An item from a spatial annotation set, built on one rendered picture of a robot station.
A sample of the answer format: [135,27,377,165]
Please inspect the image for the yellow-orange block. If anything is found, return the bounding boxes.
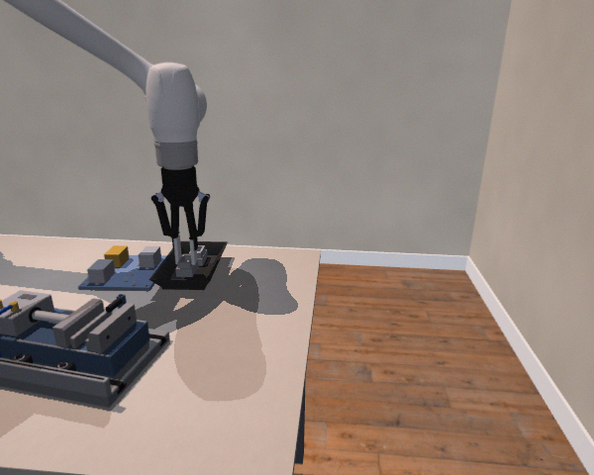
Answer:
[104,245,129,267]

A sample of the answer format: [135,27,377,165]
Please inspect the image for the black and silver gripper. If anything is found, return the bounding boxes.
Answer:
[151,165,210,265]

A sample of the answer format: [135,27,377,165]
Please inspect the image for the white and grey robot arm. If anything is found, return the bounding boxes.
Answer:
[4,0,207,170]

